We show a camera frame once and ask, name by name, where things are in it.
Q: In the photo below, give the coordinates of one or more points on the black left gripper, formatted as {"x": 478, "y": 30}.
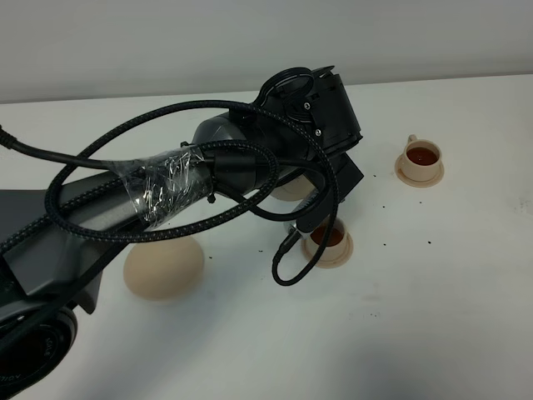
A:
{"x": 319, "y": 202}

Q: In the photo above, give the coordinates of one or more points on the beige clay teapot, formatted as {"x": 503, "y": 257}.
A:
{"x": 295, "y": 190}

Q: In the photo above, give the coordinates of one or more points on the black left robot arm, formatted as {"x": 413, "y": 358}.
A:
{"x": 283, "y": 157}

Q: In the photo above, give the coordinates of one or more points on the beige teapot saucer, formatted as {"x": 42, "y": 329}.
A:
{"x": 162, "y": 271}

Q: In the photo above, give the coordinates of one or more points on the beige far cup saucer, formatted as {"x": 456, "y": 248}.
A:
{"x": 400, "y": 173}

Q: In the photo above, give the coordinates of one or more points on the beige near teacup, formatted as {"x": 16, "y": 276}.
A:
{"x": 337, "y": 233}

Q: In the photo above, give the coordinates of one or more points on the beige teacup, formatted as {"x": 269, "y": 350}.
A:
{"x": 423, "y": 156}
{"x": 337, "y": 233}

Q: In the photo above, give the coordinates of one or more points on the beige far teacup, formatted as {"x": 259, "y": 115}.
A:
{"x": 423, "y": 156}

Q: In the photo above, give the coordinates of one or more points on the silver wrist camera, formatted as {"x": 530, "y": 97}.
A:
{"x": 292, "y": 230}

